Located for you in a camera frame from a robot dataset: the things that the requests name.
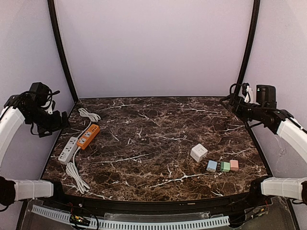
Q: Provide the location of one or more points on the pink plug adapter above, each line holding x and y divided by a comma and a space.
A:
234, 165

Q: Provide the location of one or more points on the green plug adapter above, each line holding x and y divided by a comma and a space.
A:
225, 166

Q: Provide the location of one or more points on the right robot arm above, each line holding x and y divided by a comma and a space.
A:
284, 125

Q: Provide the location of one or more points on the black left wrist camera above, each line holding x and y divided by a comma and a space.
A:
38, 89

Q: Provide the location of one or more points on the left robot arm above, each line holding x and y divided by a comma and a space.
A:
36, 109

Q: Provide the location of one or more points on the white power strip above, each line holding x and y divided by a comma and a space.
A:
68, 151

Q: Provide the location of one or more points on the white cube socket adapter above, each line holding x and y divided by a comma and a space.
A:
198, 152

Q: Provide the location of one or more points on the left black frame post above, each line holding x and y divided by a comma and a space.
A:
60, 49

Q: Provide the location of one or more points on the orange power strip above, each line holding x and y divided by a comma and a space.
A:
88, 136

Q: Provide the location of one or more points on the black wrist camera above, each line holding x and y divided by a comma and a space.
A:
38, 89
266, 96

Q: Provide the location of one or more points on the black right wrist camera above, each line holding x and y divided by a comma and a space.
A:
266, 96

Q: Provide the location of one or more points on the white slotted cable duct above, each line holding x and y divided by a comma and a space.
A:
196, 221

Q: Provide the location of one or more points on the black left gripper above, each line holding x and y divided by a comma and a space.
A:
60, 120

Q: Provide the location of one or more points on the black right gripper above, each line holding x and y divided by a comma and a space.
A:
234, 100

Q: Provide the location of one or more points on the black front table rail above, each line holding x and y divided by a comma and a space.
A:
100, 200

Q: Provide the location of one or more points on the right black frame post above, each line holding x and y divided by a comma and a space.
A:
249, 44

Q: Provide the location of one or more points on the black frame post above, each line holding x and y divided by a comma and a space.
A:
60, 49
249, 44

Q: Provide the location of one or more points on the blue plug adapter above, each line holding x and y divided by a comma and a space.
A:
212, 166

